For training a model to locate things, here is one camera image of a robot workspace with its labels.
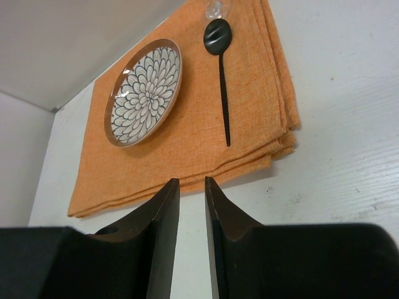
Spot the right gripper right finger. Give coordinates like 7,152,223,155
204,177,262,298

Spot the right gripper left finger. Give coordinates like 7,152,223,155
91,179,180,298

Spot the orange cloth napkin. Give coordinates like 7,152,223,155
67,1,300,217

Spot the floral patterned plate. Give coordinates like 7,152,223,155
103,39,183,148

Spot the black spoon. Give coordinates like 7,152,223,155
203,19,233,146

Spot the clear wine glass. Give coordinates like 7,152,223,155
205,0,233,20

